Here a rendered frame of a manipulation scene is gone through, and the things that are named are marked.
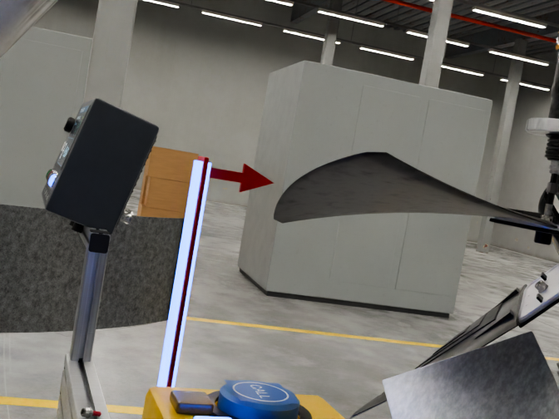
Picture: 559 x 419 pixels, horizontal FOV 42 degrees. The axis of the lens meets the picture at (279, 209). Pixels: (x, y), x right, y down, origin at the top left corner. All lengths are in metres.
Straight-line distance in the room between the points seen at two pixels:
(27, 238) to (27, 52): 4.39
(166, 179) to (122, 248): 6.18
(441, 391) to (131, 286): 2.03
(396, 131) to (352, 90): 0.60
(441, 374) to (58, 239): 1.86
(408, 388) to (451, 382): 0.04
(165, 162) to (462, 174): 3.45
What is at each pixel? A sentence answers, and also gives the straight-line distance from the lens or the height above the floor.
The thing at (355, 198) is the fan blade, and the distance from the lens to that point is 0.68.
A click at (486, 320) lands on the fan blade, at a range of 0.87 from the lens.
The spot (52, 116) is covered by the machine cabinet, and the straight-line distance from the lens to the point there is 6.63.
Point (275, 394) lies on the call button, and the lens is 0.37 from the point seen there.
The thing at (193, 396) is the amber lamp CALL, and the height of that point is 1.08.
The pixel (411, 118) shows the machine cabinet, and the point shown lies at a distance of 7.24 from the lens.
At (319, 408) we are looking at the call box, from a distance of 0.39.
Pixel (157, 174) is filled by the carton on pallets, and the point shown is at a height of 0.90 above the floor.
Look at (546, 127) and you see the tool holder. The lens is 0.73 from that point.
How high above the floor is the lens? 1.19
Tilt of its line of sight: 3 degrees down
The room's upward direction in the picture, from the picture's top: 10 degrees clockwise
